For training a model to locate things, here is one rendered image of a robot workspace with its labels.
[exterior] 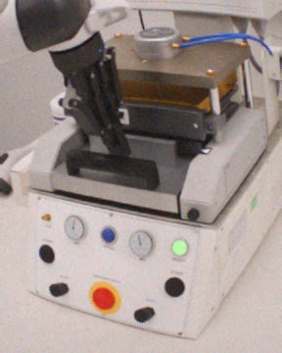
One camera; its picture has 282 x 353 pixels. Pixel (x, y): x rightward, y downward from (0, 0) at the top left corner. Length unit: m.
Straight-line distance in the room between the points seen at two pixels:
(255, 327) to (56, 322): 0.34
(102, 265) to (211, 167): 0.24
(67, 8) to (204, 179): 0.36
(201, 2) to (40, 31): 0.51
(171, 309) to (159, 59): 0.39
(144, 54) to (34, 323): 0.49
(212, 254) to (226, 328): 0.14
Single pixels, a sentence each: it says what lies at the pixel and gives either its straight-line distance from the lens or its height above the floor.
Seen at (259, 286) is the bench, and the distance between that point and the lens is 1.09.
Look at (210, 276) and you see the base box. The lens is 0.96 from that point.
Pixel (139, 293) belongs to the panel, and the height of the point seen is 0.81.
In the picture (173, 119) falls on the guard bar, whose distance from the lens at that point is 0.99.
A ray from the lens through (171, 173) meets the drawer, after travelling 0.99.
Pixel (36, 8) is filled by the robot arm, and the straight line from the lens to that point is 0.70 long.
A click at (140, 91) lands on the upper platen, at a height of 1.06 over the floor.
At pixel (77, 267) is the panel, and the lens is 1.06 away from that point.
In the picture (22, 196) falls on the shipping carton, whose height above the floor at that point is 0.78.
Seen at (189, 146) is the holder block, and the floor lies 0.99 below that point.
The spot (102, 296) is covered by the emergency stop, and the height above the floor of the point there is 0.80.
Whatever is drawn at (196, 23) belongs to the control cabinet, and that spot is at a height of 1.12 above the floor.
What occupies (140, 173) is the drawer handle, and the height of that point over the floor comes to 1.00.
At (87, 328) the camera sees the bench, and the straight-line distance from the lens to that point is 1.04.
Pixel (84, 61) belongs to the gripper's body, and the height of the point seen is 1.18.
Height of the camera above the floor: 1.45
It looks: 28 degrees down
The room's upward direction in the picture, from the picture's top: 8 degrees counter-clockwise
